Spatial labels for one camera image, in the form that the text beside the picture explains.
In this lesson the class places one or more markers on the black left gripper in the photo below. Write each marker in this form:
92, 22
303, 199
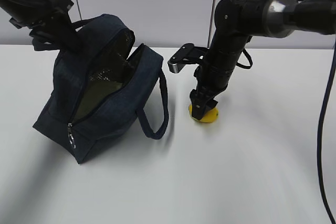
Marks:
46, 20

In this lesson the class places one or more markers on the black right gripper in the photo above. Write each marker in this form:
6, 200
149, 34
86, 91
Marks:
211, 81

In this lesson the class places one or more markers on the yellow lemon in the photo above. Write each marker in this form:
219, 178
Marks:
209, 117

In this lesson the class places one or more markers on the dark blue insulated lunch bag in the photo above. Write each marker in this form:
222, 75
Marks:
100, 92

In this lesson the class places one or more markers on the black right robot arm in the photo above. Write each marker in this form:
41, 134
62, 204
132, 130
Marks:
236, 22

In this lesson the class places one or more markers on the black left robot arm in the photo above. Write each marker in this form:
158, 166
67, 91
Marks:
39, 45

